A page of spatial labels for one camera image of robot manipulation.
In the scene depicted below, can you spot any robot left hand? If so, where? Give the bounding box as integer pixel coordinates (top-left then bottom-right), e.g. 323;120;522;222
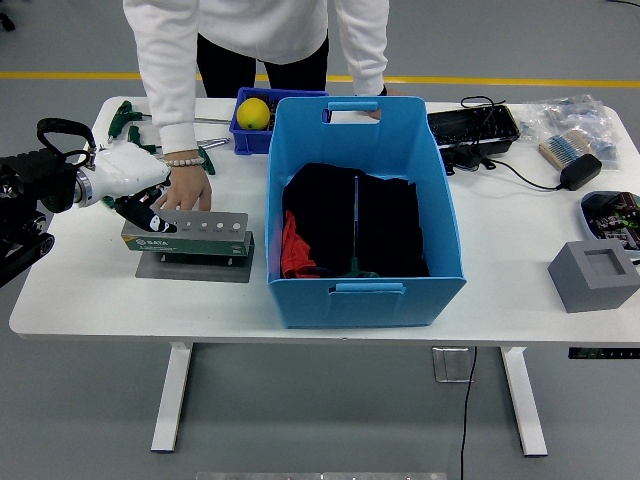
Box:
79;143;179;236

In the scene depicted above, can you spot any person's right hand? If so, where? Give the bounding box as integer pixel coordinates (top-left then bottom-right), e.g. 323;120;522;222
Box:
157;157;214;212

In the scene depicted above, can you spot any person's left hand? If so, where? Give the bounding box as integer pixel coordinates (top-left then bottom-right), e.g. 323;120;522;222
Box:
360;87;404;120

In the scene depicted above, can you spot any grey green hex key stand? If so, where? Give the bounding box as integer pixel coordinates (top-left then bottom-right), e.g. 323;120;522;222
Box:
120;208;255;284

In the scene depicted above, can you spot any large green T-handle hex key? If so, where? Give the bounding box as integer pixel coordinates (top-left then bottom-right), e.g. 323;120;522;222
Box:
338;174;381;279

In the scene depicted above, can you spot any blue folding storage box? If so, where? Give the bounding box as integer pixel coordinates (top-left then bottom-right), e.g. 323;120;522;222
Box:
265;95;469;330

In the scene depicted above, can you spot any small blue parts bin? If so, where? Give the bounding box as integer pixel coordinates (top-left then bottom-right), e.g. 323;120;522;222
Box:
228;86;330;155

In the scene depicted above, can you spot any black plastic tray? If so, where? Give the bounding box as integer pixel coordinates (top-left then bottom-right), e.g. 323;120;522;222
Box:
426;103;522;151

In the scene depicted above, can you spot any red cloth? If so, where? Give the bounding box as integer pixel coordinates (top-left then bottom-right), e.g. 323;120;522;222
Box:
281;209;321;280

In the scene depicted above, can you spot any black cloth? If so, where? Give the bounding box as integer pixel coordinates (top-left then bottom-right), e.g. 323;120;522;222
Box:
281;162;431;279

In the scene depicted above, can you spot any person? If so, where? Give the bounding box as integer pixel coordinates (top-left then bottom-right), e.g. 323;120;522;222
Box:
123;0;404;212

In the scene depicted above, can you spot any taped resistor bundle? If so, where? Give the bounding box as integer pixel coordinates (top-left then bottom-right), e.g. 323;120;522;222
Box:
538;129;594;171

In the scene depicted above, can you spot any clear plastic bag of parts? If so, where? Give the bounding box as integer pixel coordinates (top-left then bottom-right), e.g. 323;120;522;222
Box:
519;93;624;171

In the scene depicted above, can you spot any black power adapter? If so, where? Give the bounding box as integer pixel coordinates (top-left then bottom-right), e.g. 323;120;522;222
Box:
558;153;603;192

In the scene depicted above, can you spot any white table leg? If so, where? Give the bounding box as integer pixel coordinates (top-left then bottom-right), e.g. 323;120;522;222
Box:
150;342;194;454
499;345;549;458

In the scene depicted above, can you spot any light blue bowl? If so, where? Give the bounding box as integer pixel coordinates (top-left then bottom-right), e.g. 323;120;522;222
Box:
579;190;640;254

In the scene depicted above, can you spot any pile of electronic components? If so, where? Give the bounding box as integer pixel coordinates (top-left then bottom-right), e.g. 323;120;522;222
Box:
587;192;640;250

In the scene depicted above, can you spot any grey hollow cube block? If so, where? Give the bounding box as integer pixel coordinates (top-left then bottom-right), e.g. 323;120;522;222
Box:
547;239;640;314

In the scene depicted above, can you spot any metal floor plate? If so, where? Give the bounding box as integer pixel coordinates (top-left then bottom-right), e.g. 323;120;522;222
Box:
432;347;475;384

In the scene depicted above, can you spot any black table control panel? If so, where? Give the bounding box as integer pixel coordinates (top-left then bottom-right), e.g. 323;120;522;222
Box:
567;347;640;361

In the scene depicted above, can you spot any short green T-handle hex key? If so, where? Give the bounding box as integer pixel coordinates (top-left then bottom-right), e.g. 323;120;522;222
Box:
196;146;217;176

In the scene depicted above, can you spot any thin black cord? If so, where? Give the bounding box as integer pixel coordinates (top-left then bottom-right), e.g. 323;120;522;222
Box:
460;95;511;151

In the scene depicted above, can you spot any black adapter cable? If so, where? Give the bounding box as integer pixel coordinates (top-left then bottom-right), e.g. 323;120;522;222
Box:
439;145;565;192

